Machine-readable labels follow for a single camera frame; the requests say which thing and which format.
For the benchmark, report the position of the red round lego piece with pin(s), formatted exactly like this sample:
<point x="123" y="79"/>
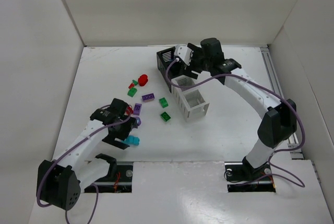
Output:
<point x="142" y="80"/>

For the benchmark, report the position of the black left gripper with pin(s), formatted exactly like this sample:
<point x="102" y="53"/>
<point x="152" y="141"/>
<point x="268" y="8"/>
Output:
<point x="121" y="135"/>

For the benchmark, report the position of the green sloped lego brick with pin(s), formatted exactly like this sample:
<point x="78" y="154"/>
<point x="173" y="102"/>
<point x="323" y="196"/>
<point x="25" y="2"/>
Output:
<point x="132" y="91"/>

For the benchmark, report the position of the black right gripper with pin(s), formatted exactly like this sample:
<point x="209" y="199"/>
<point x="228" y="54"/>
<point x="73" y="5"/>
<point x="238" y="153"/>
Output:
<point x="189" y="68"/>

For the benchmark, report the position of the white slotted container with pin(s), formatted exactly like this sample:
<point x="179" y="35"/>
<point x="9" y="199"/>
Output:
<point x="190" y="101"/>

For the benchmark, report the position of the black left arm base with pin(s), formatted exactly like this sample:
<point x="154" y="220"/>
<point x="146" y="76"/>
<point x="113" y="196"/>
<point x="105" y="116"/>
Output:
<point x="119" y="182"/>

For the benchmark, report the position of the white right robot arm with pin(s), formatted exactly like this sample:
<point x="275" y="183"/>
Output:
<point x="278" y="122"/>

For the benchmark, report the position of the purple flower lego brick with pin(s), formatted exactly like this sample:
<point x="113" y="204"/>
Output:
<point x="138" y="120"/>

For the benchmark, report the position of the red 2x4 lego brick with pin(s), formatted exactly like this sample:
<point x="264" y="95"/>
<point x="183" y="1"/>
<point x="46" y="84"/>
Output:
<point x="129" y="110"/>

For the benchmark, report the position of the small red lego piece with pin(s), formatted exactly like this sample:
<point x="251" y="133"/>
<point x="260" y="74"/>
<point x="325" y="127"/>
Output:
<point x="131" y="86"/>

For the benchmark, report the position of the purple 2x4 lego brick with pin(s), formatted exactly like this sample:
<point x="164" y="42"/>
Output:
<point x="148" y="97"/>

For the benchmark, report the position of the purple curved lego brick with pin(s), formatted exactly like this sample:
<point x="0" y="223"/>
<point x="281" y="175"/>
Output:
<point x="137" y="109"/>

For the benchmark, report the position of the light blue small lego brick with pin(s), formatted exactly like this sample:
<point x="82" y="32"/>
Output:
<point x="136" y="141"/>

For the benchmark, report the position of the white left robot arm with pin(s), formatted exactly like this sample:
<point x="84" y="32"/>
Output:
<point x="61" y="181"/>

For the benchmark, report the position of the black slotted container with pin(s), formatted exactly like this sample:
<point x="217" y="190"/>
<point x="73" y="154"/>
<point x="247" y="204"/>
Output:
<point x="164" y="59"/>

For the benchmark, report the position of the green 2x2 lego brick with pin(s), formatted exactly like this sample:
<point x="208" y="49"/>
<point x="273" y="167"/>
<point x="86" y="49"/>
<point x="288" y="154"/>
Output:
<point x="163" y="102"/>

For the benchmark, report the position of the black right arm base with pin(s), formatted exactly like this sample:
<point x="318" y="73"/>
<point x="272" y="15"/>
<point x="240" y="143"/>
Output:
<point x="242" y="179"/>

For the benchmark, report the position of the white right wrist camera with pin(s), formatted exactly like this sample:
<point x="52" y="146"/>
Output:
<point x="184" y="53"/>

